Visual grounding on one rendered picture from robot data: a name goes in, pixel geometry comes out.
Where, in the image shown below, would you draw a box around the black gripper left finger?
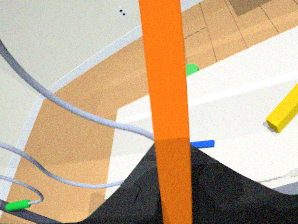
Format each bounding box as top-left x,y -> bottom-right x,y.
67,143 -> 164,224

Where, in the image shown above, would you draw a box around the yellow rectangular block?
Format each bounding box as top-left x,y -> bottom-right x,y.
266,84 -> 298,133

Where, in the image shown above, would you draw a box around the orange bar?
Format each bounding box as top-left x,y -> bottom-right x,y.
138,0 -> 193,224

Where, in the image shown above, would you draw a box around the blue flat bar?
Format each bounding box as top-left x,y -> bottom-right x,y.
189,140 -> 214,149

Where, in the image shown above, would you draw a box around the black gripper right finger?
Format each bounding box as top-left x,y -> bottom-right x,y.
190,144 -> 298,224

